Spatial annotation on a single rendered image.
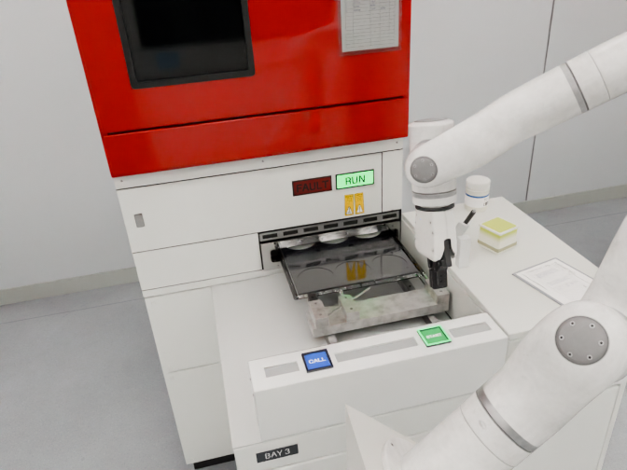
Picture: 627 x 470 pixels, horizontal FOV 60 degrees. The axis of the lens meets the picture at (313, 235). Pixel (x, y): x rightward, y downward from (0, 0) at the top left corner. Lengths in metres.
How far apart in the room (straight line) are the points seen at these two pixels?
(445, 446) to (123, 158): 1.01
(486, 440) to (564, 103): 0.55
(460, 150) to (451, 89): 2.43
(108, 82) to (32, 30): 1.61
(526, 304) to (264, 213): 0.75
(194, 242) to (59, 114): 1.60
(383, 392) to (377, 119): 0.73
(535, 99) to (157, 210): 1.02
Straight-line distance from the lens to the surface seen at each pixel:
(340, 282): 1.50
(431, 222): 1.05
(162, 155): 1.46
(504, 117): 0.99
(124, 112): 1.43
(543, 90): 1.00
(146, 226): 1.59
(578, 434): 1.62
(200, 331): 1.79
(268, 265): 1.67
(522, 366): 0.88
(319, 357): 1.17
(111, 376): 2.78
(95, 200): 3.20
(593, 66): 1.01
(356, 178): 1.62
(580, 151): 4.02
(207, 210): 1.58
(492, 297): 1.36
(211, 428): 2.08
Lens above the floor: 1.73
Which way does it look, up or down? 29 degrees down
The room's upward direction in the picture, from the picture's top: 4 degrees counter-clockwise
